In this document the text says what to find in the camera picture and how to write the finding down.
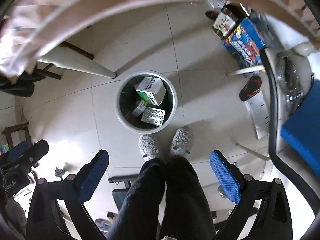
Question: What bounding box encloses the black white box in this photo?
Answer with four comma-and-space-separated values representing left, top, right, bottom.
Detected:
211, 4, 250, 40

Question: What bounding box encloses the grey fuzzy slipper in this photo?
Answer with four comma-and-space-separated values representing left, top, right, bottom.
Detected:
170, 127, 194, 157
138, 134, 162, 161

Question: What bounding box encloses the person's leg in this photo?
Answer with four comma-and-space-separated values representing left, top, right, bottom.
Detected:
106, 157, 168, 240
159, 155, 217, 240

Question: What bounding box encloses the person's right leg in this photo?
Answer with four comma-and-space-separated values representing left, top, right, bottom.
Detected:
159, 155, 217, 240

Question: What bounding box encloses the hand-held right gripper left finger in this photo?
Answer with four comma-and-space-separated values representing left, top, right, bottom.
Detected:
26, 149, 110, 240

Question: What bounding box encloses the small wooden stool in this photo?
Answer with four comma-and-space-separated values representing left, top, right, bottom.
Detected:
1, 122, 32, 150

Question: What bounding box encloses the white trash bin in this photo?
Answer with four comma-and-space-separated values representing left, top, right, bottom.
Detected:
114, 70, 178, 133

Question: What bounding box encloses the white table frame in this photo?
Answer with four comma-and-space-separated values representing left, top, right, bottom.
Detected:
37, 45, 117, 79

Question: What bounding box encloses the flat blue box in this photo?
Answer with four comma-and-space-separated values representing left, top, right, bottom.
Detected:
280, 80, 320, 170

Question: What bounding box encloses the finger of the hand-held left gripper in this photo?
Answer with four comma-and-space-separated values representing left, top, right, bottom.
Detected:
5, 139, 49, 178
0, 142, 32, 163

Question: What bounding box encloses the large silver blister pack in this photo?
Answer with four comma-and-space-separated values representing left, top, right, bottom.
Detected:
141, 106, 166, 127

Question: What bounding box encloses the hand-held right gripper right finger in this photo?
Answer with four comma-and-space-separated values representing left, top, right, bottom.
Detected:
209, 150, 293, 240

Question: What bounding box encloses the blue printed carton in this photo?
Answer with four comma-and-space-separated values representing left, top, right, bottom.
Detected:
222, 17, 273, 74

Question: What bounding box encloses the white blue medicine box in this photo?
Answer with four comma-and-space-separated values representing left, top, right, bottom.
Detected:
130, 99, 150, 118

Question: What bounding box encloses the red black sandal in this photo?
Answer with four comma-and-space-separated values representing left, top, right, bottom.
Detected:
239, 75, 262, 102

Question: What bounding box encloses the person's left leg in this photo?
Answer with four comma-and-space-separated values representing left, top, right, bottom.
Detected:
106, 157, 168, 240

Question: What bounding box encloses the black metal bar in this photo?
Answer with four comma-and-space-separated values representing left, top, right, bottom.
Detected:
108, 176, 140, 184

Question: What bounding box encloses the green medicine box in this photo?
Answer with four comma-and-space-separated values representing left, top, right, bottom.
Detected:
135, 76, 165, 106

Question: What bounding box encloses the white perforated panel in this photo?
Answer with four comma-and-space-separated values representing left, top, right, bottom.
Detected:
245, 90, 272, 140

